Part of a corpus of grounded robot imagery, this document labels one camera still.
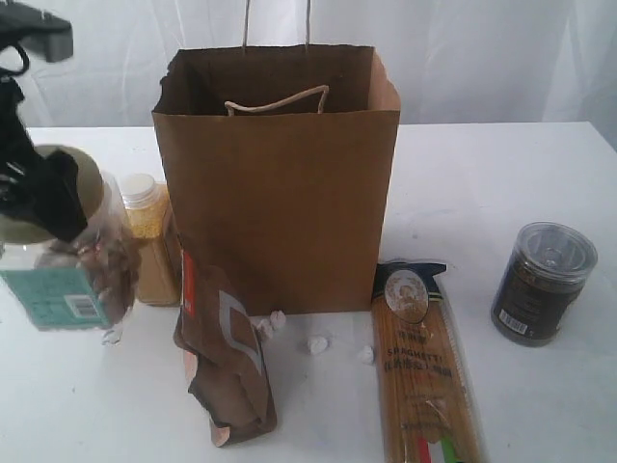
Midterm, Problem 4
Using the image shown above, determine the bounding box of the clear jar olive lid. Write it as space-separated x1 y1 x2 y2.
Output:
1 145 140 331

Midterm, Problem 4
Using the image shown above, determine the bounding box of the dark clear-lid canister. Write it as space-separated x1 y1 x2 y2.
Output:
491 222 598 347

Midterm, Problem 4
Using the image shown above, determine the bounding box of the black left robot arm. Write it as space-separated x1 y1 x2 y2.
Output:
1 1 87 242

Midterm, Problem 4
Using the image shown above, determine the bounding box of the brown coffee pouch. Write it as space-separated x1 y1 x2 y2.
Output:
174 235 277 448

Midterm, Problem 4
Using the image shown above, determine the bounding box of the brown paper shopping bag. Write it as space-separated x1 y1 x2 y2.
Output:
150 0 401 318

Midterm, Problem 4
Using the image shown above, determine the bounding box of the yellow grain bottle white cap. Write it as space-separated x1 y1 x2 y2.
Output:
121 174 181 306

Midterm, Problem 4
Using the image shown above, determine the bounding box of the small torn plastic scrap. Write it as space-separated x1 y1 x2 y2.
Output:
101 326 123 345

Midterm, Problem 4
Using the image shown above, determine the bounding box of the white backdrop curtain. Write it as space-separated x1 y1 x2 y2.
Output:
20 1 616 139

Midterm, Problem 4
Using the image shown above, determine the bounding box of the spaghetti package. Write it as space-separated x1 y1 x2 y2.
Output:
371 261 488 462

